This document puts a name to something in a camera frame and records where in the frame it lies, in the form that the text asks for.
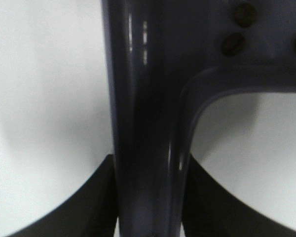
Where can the pile of coffee beans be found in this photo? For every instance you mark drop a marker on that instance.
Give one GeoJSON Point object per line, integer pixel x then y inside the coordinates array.
{"type": "Point", "coordinates": [276, 26]}

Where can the purple plastic dustpan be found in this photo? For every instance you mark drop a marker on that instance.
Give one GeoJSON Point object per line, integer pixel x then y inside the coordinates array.
{"type": "Point", "coordinates": [155, 106]}

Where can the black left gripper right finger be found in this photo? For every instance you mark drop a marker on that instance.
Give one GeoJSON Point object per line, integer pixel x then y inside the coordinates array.
{"type": "Point", "coordinates": [209, 210]}

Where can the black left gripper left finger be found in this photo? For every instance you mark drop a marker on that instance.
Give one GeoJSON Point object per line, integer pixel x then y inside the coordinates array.
{"type": "Point", "coordinates": [91, 211]}

